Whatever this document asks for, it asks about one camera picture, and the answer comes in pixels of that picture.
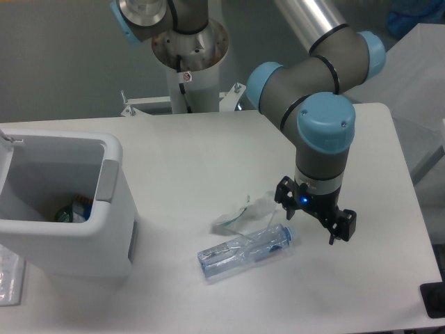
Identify clear plastic wrapper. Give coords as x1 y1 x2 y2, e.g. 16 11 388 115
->
210 191 277 236

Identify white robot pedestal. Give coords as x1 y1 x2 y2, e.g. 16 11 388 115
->
152 19 229 114

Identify plastic bag at left edge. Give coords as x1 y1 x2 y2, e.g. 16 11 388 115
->
1 245 26 307

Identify black device at right edge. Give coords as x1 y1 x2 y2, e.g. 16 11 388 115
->
420 282 444 319

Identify clear plastic water bottle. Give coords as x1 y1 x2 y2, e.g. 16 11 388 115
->
197 223 297 280

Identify white mounting bracket with bolts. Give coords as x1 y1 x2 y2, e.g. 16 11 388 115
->
120 82 253 117

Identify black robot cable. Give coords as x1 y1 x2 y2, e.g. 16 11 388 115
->
175 54 193 114

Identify green trash inside can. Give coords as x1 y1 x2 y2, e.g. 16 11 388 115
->
54 194 93 223

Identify white cabinet at right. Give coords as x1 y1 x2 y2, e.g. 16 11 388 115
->
346 24 444 184

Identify blue bag in background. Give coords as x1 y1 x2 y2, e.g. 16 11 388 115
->
386 0 444 40

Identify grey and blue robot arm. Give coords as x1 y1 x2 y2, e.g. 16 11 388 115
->
111 1 386 241

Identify white trash can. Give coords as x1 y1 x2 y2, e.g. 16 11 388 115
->
1 128 138 277

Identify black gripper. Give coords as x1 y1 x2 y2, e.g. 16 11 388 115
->
274 176 357 246

